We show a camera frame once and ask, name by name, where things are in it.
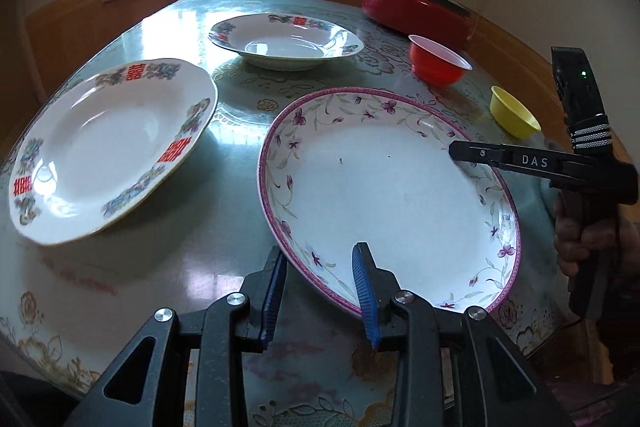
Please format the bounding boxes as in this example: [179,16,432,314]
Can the yellow plastic bowl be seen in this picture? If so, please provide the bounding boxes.
[489,86,541,140]

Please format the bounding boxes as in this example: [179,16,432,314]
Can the white plate red characters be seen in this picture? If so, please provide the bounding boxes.
[8,58,218,246]

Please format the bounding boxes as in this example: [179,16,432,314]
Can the white plate on table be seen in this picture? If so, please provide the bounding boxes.
[208,13,364,72]

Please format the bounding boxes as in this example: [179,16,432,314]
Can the red plastic bowl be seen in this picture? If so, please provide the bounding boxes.
[409,35,473,88]

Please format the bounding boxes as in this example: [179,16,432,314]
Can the right hand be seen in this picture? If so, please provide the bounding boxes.
[554,193,639,277]

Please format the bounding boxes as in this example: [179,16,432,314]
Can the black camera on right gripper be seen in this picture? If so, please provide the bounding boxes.
[551,46,613,157]

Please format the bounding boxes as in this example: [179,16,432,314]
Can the red electric pot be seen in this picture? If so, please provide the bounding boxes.
[361,0,473,51]

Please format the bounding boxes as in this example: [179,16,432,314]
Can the large purple floral plate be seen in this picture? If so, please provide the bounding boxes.
[257,88,522,313]

